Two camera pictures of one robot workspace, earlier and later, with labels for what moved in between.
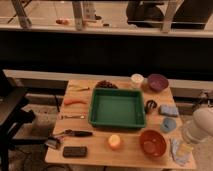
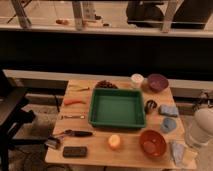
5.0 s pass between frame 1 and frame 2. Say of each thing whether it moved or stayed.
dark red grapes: stayed
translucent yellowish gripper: moved
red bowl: stayed
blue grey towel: stayed
